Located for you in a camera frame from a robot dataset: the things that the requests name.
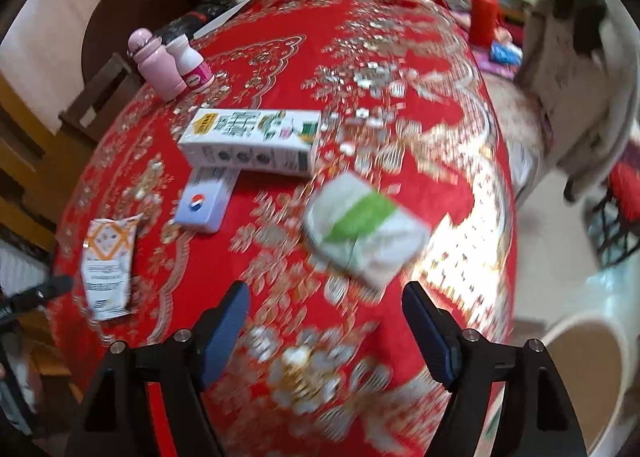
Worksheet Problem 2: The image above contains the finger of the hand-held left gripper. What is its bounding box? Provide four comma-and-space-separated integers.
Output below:
10, 274, 74, 311

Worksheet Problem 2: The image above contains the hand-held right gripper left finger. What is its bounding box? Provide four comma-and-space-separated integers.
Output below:
65, 281, 251, 457

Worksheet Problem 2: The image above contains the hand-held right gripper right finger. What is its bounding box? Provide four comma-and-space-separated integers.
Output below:
401, 281, 588, 457

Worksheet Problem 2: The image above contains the green and white packet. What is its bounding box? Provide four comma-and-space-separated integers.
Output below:
303, 172, 431, 289

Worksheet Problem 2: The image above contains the white round bin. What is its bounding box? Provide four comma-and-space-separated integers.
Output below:
510, 314, 640, 457

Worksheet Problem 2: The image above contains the orange and white packet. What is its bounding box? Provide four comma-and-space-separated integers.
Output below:
81, 214, 144, 322

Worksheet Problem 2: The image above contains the blue and white small box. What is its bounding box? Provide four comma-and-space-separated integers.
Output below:
172, 167, 241, 234

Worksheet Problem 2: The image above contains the white carton box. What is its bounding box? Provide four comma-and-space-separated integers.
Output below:
177, 108, 323, 177

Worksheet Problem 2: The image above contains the wooden chair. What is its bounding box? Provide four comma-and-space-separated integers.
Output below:
57, 52, 146, 143

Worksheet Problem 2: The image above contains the stool with red cushion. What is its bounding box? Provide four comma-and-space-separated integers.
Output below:
590, 162, 640, 259

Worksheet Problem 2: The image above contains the white bottle with pink label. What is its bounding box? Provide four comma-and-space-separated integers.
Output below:
165, 34, 216, 93

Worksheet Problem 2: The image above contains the red floral tablecloth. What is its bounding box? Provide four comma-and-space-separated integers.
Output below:
50, 0, 519, 457

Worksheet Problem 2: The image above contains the grey coat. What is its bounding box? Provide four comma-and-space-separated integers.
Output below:
520, 0, 640, 203

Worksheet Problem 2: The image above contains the round brown board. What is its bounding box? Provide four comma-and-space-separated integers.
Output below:
82, 0, 201, 88

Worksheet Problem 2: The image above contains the blue plastic bag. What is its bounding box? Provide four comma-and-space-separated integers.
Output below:
490, 42, 524, 66

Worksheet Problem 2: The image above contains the black plastic bag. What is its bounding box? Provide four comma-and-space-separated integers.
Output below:
152, 0, 251, 41

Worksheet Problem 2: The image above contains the white paper sheet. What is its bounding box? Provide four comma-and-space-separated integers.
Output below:
192, 0, 261, 40

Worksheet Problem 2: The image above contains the red thermos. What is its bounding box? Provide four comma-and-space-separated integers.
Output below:
470, 0, 499, 48

